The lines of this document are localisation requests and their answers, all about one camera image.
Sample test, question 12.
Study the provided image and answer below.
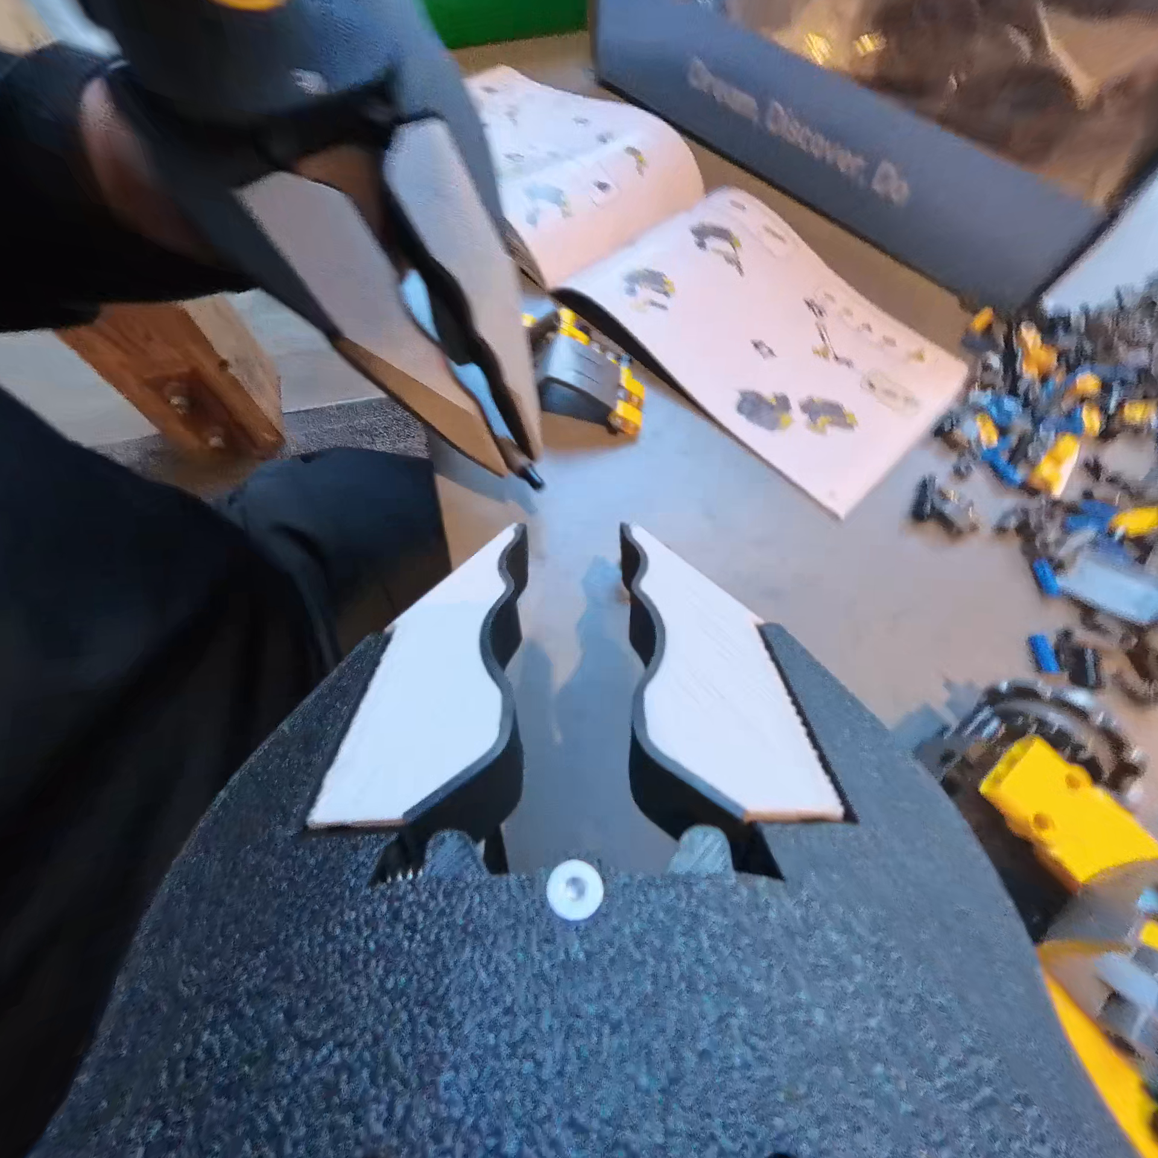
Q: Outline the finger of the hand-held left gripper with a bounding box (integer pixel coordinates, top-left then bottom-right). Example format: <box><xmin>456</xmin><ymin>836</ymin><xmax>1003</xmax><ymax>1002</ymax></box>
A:
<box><xmin>382</xmin><ymin>116</ymin><xmax>546</xmax><ymax>465</ymax></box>
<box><xmin>242</xmin><ymin>170</ymin><xmax>511</xmax><ymax>478</ymax></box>

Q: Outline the grey curved panel piece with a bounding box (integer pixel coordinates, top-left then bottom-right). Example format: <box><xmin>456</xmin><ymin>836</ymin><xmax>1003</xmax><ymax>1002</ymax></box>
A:
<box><xmin>1053</xmin><ymin>540</ymin><xmax>1158</xmax><ymax>627</ymax></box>

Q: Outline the grey yellow brick subassembly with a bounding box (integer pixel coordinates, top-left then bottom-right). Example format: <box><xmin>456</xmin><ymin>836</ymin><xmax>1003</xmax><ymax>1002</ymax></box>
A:
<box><xmin>522</xmin><ymin>306</ymin><xmax>648</xmax><ymax>437</ymax></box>

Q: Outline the wooden desk leg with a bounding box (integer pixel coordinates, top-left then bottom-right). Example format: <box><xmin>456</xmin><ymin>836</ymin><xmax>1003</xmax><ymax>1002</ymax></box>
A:
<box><xmin>58</xmin><ymin>296</ymin><xmax>285</xmax><ymax>458</ymax></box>

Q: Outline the white building instruction booklet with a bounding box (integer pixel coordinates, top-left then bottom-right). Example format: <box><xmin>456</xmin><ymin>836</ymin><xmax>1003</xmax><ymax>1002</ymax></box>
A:
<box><xmin>463</xmin><ymin>64</ymin><xmax>970</xmax><ymax>521</ymax></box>

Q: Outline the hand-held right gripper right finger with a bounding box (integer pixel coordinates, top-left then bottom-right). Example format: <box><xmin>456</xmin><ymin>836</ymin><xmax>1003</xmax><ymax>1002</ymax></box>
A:
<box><xmin>619</xmin><ymin>521</ymin><xmax>859</xmax><ymax>826</ymax></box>

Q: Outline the pile of loose building bricks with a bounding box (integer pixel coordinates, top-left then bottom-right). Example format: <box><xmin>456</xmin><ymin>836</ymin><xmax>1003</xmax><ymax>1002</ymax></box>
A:
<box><xmin>932</xmin><ymin>290</ymin><xmax>1158</xmax><ymax>707</ymax></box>

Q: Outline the person's left forearm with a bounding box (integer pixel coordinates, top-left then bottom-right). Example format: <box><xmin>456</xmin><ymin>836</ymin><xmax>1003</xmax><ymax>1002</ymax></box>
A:
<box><xmin>0</xmin><ymin>46</ymin><xmax>118</xmax><ymax>336</ymax></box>

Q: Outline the black angled connector piece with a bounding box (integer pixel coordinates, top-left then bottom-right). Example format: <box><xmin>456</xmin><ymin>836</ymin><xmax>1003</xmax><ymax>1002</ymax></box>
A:
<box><xmin>908</xmin><ymin>473</ymin><xmax>980</xmax><ymax>536</ymax></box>

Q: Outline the green plastic bin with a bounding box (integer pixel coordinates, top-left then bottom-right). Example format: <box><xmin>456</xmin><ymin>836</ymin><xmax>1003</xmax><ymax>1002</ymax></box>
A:
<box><xmin>423</xmin><ymin>0</ymin><xmax>591</xmax><ymax>51</ymax></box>

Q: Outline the person's left hand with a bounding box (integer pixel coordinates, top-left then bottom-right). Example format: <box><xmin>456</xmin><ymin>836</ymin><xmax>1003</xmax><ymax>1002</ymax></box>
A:
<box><xmin>77</xmin><ymin>77</ymin><xmax>247</xmax><ymax>273</ymax></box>

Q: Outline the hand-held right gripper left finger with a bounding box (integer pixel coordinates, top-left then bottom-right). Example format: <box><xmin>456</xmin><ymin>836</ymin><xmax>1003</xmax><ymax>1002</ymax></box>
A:
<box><xmin>306</xmin><ymin>523</ymin><xmax>531</xmax><ymax>830</ymax></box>

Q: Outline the yellow black brick vehicle model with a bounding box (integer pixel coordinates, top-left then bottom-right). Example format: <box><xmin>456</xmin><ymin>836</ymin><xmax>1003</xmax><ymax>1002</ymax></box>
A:
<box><xmin>914</xmin><ymin>678</ymin><xmax>1158</xmax><ymax>1158</ymax></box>

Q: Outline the dark grey cardboard box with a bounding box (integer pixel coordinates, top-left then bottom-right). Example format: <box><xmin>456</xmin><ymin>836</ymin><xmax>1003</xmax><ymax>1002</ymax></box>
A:
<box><xmin>593</xmin><ymin>0</ymin><xmax>1158</xmax><ymax>313</ymax></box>

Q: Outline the clear plastic bag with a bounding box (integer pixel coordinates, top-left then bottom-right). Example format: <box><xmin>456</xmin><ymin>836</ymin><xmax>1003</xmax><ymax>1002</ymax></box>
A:
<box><xmin>724</xmin><ymin>0</ymin><xmax>1158</xmax><ymax>204</ymax></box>

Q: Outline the person's dark top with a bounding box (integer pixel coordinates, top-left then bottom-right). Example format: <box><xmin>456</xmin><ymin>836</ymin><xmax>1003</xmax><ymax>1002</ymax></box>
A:
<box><xmin>0</xmin><ymin>389</ymin><xmax>453</xmax><ymax>1158</ymax></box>

